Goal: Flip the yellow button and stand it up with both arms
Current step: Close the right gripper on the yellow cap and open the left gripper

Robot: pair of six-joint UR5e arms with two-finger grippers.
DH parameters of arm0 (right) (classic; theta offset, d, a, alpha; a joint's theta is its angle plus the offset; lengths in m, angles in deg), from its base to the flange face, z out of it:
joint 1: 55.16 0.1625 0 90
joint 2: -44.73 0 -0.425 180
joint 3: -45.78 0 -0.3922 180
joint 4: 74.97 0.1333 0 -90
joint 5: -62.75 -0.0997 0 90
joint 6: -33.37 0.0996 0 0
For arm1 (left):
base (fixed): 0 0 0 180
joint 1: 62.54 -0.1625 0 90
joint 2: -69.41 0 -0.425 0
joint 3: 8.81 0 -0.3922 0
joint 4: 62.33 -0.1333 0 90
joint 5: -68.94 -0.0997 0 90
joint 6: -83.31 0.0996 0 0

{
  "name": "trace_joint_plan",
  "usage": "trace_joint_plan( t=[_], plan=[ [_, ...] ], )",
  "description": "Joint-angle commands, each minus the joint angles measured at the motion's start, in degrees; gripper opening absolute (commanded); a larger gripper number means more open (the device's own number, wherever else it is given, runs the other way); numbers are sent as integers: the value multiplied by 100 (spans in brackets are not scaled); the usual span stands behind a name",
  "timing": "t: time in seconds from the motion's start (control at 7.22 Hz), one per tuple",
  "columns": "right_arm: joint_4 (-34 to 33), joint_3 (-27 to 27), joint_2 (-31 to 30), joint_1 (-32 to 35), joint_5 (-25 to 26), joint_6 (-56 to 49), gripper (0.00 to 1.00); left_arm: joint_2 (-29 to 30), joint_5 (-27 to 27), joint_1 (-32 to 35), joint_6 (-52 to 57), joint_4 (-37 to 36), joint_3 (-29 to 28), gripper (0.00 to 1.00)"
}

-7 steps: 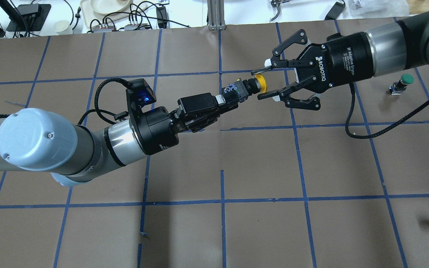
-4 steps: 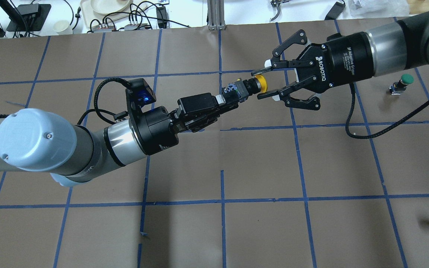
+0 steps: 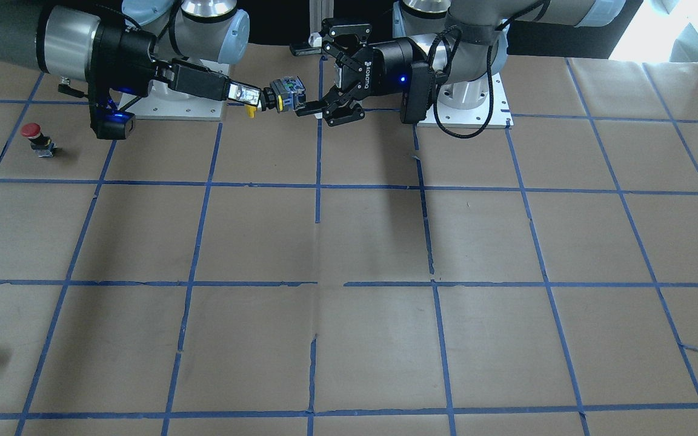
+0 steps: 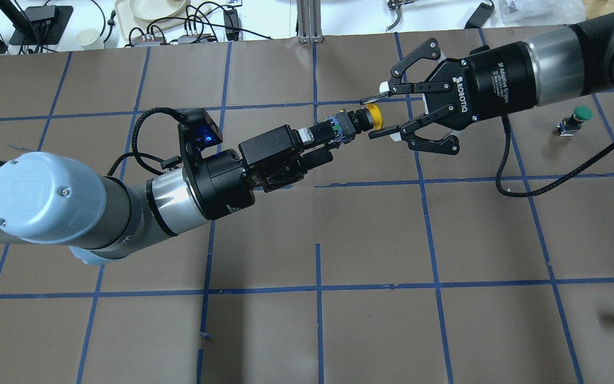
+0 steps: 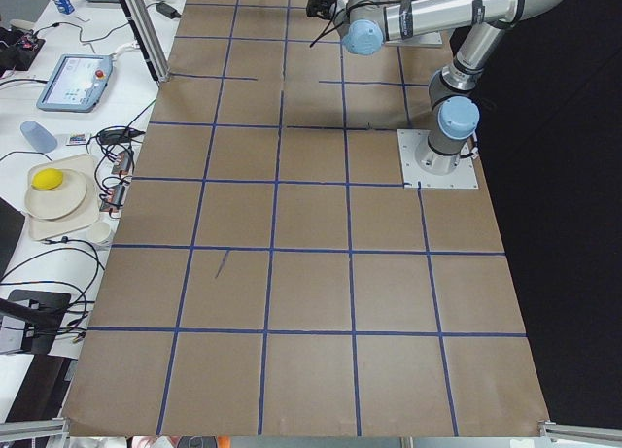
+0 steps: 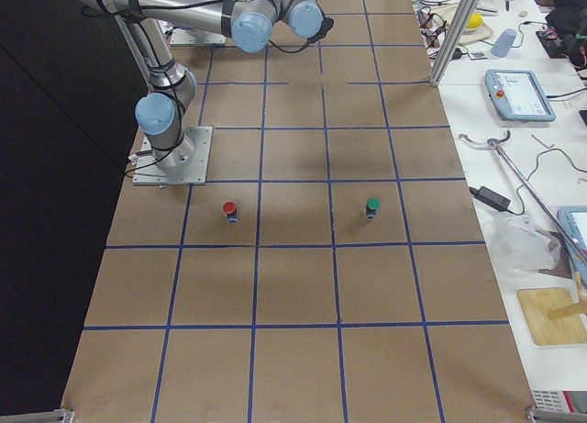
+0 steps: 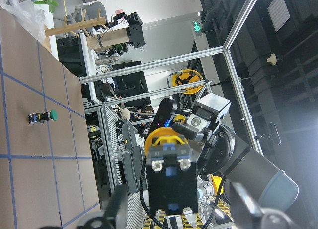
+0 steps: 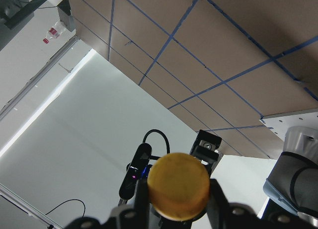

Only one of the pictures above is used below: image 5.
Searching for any beige tray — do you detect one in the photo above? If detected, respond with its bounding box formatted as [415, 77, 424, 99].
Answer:
[24, 154, 99, 241]

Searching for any white paper cup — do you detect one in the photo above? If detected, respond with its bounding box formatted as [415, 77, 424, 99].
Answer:
[86, 222, 115, 249]

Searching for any beige plate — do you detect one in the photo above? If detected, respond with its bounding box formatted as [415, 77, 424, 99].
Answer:
[24, 170, 87, 220]

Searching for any teach pendant tablet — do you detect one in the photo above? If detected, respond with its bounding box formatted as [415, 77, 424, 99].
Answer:
[36, 54, 114, 113]

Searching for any blue plastic cup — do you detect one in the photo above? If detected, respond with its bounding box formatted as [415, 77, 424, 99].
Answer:
[20, 121, 57, 154]

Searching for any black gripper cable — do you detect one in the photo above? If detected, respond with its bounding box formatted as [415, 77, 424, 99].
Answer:
[308, 0, 351, 49]

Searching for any black stand base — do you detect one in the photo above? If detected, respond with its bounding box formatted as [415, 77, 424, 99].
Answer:
[1, 289, 71, 355]

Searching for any yellow lemon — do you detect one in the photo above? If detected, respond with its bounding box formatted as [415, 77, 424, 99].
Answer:
[31, 168, 64, 190]

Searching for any black power adapter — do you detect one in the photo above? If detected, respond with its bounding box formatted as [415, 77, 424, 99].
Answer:
[155, 2, 181, 19]

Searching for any aluminium frame post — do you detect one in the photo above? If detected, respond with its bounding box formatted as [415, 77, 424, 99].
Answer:
[119, 0, 169, 83]

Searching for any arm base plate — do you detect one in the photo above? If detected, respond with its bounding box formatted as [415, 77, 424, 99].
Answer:
[397, 129, 479, 190]

